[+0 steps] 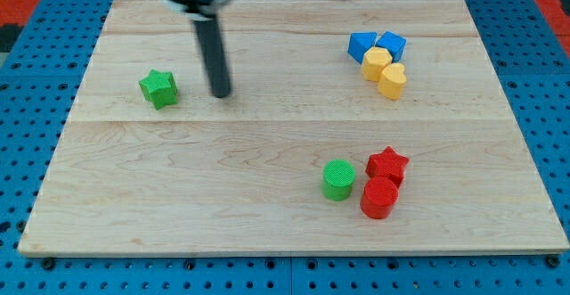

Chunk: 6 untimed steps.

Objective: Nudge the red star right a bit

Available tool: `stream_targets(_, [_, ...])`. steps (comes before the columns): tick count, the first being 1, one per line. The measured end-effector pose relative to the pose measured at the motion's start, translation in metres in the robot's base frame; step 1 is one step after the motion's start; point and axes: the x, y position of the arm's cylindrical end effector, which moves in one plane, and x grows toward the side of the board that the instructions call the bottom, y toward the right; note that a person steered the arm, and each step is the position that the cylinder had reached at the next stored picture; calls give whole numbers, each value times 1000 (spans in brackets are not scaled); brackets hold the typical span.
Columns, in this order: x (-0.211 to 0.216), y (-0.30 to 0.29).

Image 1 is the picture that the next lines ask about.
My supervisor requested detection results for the red star block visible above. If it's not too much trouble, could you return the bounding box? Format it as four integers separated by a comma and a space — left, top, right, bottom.
365, 146, 410, 188

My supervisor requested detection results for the green star block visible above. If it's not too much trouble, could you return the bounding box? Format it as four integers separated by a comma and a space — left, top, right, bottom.
139, 70, 178, 111

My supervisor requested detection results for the green cylinder block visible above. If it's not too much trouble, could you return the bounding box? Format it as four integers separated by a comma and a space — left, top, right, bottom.
322, 160, 355, 201

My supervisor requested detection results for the light wooden board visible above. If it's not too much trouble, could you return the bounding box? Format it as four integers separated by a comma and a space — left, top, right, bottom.
19, 0, 569, 258

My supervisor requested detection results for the red cylinder block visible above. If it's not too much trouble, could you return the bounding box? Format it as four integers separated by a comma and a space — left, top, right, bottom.
360, 176, 399, 219

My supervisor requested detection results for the yellow hexagon block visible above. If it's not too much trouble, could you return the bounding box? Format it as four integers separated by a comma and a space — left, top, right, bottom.
361, 47, 393, 82

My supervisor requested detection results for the blue triangle block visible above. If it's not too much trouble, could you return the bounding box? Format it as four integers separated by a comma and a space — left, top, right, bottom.
347, 32, 378, 64

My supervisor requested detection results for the yellow heart block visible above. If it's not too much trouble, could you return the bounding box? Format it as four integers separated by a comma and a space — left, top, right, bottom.
378, 63, 407, 100

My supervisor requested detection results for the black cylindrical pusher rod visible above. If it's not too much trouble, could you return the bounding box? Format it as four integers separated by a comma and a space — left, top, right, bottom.
193, 16, 232, 98

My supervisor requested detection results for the blue cube block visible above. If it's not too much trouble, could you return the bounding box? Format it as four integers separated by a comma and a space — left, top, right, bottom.
375, 31, 407, 62

